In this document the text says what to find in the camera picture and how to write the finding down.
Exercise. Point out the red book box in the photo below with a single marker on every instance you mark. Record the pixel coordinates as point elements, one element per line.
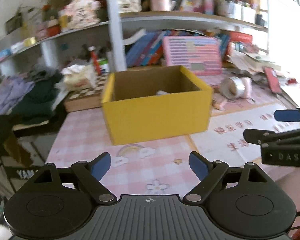
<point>240,37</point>

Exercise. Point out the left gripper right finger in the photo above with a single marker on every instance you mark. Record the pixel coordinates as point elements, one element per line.
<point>209,174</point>

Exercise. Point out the pile of clothes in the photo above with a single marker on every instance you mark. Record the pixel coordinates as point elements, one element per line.
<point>31,97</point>

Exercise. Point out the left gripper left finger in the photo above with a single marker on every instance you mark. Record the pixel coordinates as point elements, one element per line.
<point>89,176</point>

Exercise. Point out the yellow cardboard box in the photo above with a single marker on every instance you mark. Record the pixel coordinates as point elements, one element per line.
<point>134,113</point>

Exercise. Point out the white quilted handbag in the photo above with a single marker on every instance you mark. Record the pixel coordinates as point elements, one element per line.
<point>126,6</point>

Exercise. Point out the pink floral doll ornament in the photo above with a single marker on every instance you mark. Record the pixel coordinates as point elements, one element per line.
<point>82,13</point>

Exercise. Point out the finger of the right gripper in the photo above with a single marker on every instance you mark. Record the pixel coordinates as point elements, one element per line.
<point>287,115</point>
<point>259,137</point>

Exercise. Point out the pink cartoon desk mat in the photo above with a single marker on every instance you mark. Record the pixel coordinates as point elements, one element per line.
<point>161,166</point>

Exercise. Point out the pink plush toy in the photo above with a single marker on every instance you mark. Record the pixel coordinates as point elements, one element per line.
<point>161,92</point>

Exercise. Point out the white shelf unit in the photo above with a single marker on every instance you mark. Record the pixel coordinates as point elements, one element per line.
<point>34,31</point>

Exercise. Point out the row of blue books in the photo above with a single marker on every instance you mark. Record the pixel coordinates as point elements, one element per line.
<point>140,53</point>

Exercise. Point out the checkered board box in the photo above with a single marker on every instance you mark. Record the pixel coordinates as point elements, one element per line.
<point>87,98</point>

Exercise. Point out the silver tape roll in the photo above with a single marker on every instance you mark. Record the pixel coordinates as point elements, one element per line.
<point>236,87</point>

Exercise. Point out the stack of papers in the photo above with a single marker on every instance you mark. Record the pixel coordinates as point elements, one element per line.
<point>251,63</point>

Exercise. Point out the pink calculator learning board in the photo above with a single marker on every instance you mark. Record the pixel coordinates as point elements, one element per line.
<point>199,54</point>

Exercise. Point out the red smartphone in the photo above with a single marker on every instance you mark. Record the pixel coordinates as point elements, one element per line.
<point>273,81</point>

